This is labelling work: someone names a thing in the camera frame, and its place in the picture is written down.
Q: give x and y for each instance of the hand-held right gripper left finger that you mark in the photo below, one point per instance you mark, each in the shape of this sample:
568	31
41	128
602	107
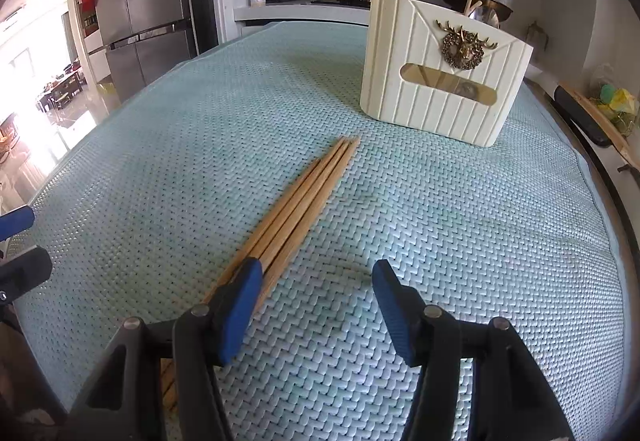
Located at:
240	316

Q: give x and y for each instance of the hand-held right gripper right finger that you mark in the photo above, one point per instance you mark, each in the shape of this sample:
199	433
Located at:
395	316

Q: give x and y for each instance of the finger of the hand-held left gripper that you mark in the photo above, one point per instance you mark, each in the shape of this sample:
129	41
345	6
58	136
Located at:
17	222
25	271

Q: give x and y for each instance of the light wooden chopstick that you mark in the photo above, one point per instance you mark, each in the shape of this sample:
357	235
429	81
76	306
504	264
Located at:
300	193
280	211
306	197
312	201

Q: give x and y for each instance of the cream ribbed utensil holder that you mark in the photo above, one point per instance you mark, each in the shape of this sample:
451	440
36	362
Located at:
430	106

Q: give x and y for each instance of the light blue woven mat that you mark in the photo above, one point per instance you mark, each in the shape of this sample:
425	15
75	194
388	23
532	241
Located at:
425	221

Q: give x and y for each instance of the wooden dining table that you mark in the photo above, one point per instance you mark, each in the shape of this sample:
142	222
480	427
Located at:
57	88

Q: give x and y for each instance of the wooden cutting board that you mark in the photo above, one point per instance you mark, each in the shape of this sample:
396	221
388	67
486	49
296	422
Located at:
600	118

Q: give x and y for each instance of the yellow green dish cloths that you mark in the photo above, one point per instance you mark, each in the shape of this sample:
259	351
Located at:
620	101

